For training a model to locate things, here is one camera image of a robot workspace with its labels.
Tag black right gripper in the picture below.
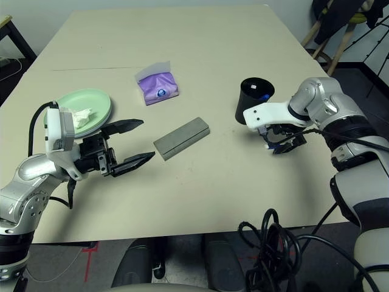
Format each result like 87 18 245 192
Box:
263 123 307 155

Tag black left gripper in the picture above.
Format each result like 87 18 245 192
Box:
74 118 157 178

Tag grey glasses case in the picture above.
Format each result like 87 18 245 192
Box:
153 117 212 162

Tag white tissue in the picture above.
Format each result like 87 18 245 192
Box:
68 107 98 129

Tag light green plate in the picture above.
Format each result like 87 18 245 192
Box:
43 88 112 139

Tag light blue plate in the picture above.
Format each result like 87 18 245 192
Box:
75 99 114 139

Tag black cup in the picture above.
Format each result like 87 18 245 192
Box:
235 77 275 125

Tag purple tissue pack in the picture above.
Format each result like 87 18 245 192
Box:
134 60 181 107

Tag wooden stool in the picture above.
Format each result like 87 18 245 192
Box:
302 12 362 77

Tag black table foot bar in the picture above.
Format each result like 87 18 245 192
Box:
32 241 95 249

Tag black tripod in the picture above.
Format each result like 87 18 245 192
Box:
345 21 389 98

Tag black robot left leg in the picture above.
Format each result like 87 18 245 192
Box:
112 237 167 288

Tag black robot leg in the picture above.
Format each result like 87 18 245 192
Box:
202 234 249 292
112 237 167 288

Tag black robot right leg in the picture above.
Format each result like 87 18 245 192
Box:
202 234 249 292

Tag yellow-green stool cushion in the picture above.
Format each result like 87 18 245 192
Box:
320 7 367 24

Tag beige robot waist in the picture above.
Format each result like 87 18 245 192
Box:
103 282 216 292

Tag beige striped cloth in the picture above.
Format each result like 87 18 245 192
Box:
358 0 376 15

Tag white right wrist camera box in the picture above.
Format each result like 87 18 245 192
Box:
242 102 314 133

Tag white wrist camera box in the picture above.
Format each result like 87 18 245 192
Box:
242 102 314 133
44 102 84 182

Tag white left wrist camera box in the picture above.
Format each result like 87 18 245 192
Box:
44 102 84 182

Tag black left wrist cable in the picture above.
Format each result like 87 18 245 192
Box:
29 102 75 210

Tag black cable bundle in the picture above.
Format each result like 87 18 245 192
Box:
238 208 305 292

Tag white floor cable loop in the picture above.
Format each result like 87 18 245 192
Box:
0 57 24 82

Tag beige side table black frame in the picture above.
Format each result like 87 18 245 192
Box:
0 15 38 61

